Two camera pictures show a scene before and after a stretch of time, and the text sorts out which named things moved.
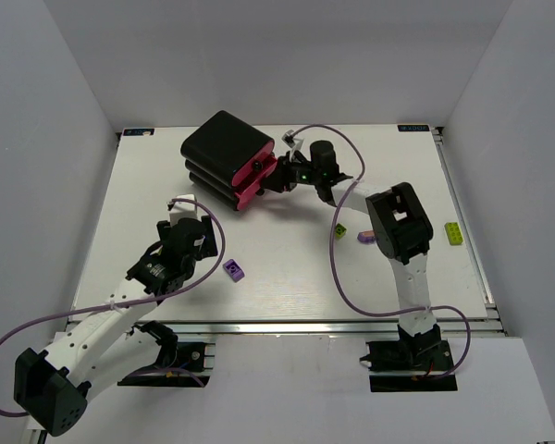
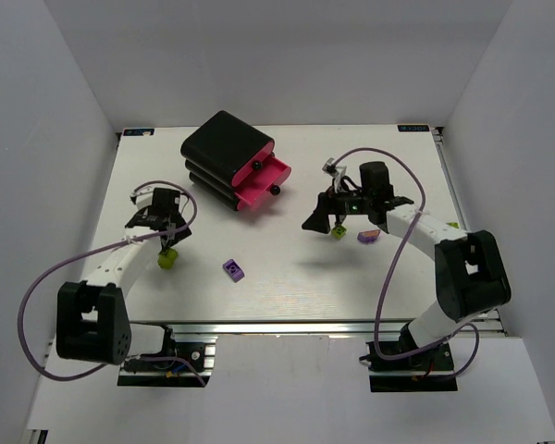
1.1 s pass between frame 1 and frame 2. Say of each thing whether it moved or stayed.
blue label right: stayed
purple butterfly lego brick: stayed
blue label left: stayed
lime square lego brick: stayed
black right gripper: moved
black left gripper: moved
